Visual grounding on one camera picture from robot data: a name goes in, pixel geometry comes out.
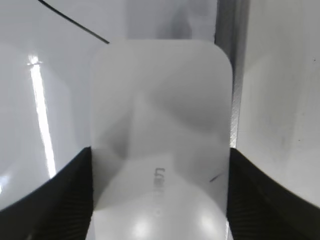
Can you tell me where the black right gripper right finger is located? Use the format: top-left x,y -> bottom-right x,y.
226,148 -> 320,240

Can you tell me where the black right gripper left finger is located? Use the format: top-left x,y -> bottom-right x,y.
0,147 -> 94,240

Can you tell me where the white board eraser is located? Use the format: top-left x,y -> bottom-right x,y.
90,39 -> 233,240

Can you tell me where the white board with grey frame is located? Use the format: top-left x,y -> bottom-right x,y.
0,0 -> 251,211

